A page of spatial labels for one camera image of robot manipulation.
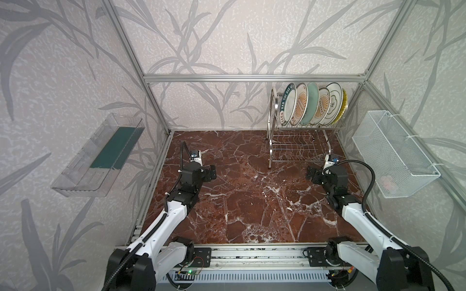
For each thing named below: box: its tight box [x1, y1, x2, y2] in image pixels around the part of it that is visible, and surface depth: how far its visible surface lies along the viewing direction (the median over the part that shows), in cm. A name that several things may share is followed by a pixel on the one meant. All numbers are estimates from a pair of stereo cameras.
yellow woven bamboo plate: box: [332, 88, 348, 125], surface depth 77 cm
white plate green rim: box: [320, 82, 345, 127], surface depth 82 cm
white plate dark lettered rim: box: [279, 82, 298, 127], surface depth 90 cm
